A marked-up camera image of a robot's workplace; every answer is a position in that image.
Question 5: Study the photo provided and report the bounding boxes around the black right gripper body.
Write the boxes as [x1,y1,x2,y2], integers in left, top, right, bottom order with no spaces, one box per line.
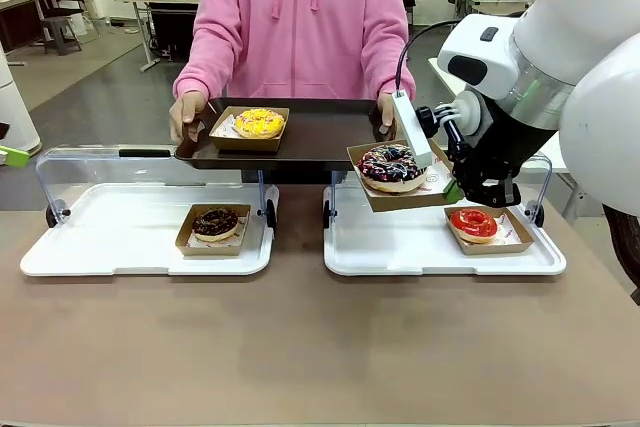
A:
[455,95,559,209]

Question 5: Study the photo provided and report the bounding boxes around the brown paper donut tray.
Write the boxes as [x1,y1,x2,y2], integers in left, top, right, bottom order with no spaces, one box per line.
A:
[443,204,536,257]
[345,137,464,214]
[174,203,253,257]
[208,105,291,154]

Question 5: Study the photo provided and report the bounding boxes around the dark donut with coloured sprinkles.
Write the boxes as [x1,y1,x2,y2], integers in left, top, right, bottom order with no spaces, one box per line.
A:
[355,143,428,195]

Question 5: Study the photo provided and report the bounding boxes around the black serving tray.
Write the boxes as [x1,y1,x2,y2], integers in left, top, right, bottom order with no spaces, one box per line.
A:
[173,97,402,172]

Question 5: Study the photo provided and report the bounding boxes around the yellow sprinkled donut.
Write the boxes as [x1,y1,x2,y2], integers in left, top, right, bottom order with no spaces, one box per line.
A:
[232,107,287,140]

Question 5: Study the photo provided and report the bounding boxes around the person's right forearm pink sleeve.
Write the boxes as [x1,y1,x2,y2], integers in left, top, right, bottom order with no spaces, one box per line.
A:
[172,26,239,102]

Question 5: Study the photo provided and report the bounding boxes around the person's left forearm pink sleeve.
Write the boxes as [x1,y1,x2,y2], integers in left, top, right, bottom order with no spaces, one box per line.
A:
[357,26,417,101]

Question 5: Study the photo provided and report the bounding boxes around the red glazed donut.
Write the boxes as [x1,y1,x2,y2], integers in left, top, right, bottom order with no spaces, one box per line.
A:
[449,207,500,245]

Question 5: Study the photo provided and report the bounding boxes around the chocolate nut donut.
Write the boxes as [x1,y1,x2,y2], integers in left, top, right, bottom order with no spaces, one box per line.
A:
[191,207,240,244]

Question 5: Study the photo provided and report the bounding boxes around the person in pink hoodie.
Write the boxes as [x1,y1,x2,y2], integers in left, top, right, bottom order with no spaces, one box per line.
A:
[172,0,417,103]

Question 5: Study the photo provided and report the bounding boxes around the person's left hand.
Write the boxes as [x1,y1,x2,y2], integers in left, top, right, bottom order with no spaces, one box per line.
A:
[376,92,399,129]

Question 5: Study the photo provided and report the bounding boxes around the person's right hand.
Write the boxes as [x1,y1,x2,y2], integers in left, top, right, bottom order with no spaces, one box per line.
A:
[168,90,209,144]

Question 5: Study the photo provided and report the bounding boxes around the white rounded cabinet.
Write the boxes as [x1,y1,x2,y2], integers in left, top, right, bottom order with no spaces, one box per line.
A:
[0,40,43,153]

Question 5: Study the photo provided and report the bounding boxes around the clear display lid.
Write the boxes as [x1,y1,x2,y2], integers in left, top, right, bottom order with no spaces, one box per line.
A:
[323,152,554,230]
[34,145,277,231]

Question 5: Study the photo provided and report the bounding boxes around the white display tray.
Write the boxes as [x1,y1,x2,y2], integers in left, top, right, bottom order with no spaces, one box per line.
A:
[19,181,280,278]
[322,181,568,278]

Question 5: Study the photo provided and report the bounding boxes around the black office chair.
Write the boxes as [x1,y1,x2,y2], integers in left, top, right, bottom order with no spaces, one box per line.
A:
[38,0,86,57]

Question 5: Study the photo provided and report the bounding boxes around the black trousers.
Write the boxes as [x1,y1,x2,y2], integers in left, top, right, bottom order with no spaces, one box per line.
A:
[239,168,335,186]

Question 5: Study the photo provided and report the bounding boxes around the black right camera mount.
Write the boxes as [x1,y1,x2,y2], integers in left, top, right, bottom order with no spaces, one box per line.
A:
[414,103,474,159]

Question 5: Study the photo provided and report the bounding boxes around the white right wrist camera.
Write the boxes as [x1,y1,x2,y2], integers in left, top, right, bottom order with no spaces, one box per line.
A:
[390,90,433,169]

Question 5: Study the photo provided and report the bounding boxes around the black camera cable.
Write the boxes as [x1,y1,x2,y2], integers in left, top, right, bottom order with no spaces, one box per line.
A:
[395,19,464,94]

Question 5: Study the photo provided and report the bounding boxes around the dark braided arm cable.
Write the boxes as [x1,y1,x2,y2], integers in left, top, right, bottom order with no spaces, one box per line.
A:
[601,203,640,306]

